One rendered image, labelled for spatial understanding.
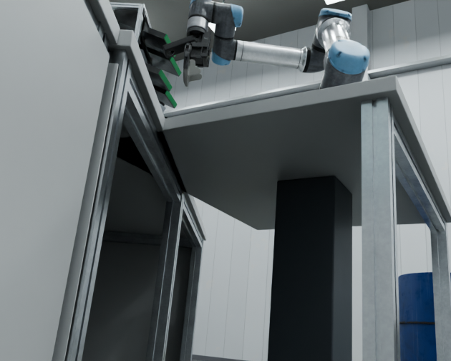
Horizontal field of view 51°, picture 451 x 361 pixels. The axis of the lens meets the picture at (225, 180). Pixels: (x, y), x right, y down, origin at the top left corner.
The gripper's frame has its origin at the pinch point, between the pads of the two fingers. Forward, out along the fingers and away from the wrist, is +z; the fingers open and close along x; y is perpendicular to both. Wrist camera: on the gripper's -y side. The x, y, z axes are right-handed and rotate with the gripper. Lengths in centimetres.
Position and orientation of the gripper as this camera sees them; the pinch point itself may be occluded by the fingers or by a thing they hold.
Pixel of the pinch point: (184, 82)
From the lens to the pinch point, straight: 165.7
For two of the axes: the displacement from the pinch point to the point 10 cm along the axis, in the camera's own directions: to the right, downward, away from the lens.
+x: 0.4, 3.2, 9.5
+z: -0.9, 9.4, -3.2
